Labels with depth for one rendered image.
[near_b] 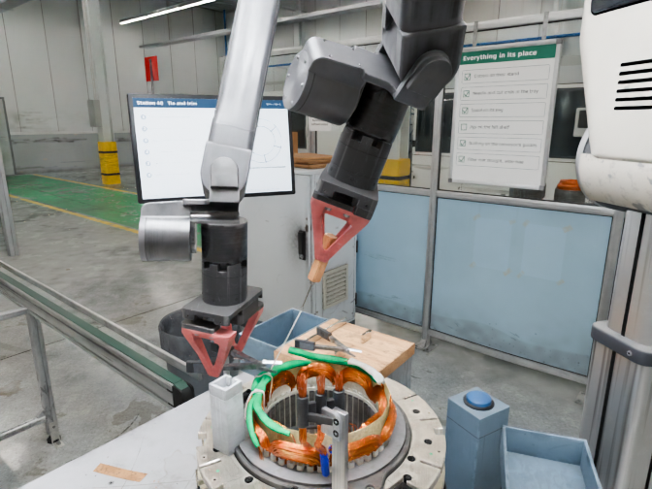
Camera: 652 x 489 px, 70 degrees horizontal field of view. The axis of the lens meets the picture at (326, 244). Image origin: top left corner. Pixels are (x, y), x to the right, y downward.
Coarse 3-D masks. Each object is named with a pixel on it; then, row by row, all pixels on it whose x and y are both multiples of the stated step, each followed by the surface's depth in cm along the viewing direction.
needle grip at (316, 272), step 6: (330, 234) 55; (324, 240) 54; (330, 240) 54; (324, 246) 54; (312, 264) 56; (318, 264) 55; (324, 264) 55; (312, 270) 56; (318, 270) 55; (324, 270) 56; (312, 276) 56; (318, 276) 56
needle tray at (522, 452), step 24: (504, 432) 66; (528, 432) 66; (504, 456) 61; (528, 456) 67; (552, 456) 66; (576, 456) 65; (504, 480) 58; (528, 480) 62; (552, 480) 62; (576, 480) 62
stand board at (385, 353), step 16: (336, 320) 102; (304, 336) 95; (336, 336) 95; (352, 336) 95; (384, 336) 95; (320, 352) 88; (352, 352) 88; (368, 352) 88; (384, 352) 88; (400, 352) 88; (384, 368) 83
